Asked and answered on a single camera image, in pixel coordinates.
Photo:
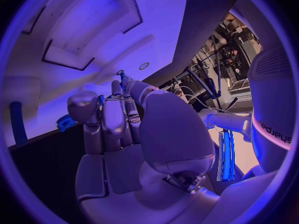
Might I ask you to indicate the small blue part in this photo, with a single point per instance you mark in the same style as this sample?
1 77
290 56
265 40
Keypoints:
101 99

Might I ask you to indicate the blue peg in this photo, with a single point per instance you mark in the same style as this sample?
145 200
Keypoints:
122 76

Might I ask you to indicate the blue long cylinder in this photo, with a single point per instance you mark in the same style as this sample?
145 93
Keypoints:
18 123

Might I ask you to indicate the white task board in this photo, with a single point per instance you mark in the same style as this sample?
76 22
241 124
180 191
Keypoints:
144 22

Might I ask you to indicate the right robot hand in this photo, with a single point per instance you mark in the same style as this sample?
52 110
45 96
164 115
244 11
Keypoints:
172 134

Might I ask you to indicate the tripod stand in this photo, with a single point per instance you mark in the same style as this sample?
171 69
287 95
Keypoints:
213 85

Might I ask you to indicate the blue gear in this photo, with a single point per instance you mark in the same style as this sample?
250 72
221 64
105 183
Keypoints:
63 122

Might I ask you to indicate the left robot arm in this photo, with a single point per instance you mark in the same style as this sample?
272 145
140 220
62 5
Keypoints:
229 120

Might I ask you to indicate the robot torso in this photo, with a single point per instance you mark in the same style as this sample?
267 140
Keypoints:
273 104

